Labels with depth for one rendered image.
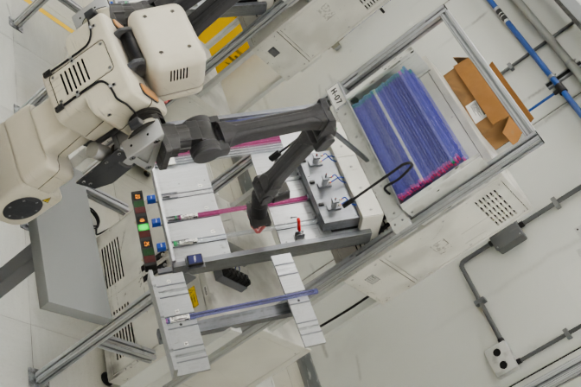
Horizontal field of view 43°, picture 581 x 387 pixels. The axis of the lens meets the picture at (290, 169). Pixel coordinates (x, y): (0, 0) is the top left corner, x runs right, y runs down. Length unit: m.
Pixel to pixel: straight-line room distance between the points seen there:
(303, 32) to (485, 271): 1.59
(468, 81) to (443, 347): 1.56
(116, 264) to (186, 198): 0.67
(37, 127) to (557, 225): 2.81
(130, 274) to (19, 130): 1.23
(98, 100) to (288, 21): 2.05
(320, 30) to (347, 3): 0.20
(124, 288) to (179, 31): 1.52
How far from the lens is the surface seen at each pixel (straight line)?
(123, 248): 3.24
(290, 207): 2.68
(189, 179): 2.75
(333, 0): 3.75
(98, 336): 2.68
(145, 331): 2.97
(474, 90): 3.11
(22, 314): 3.02
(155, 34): 1.86
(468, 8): 5.00
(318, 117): 1.99
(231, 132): 1.89
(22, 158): 2.03
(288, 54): 3.87
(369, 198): 2.65
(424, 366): 4.10
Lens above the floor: 1.93
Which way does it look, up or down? 17 degrees down
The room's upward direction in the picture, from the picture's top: 54 degrees clockwise
